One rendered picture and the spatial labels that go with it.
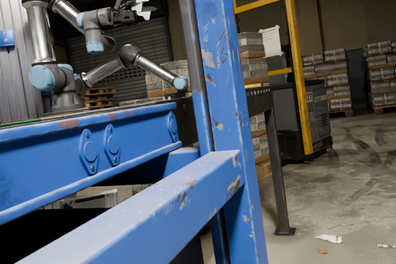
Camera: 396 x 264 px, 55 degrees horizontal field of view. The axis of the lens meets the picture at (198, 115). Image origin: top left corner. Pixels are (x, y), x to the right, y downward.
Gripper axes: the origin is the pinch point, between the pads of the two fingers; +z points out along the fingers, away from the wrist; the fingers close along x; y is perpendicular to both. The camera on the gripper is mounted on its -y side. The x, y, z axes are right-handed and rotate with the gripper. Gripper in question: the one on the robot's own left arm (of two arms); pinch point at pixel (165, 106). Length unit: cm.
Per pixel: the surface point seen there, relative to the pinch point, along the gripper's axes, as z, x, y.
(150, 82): -53, -36, 18
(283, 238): 10, 62, -77
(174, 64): -44, -10, 28
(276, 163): 3, 62, -38
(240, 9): -187, 8, 85
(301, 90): -167, 61, -6
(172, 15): -722, -300, 222
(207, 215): 159, 83, -12
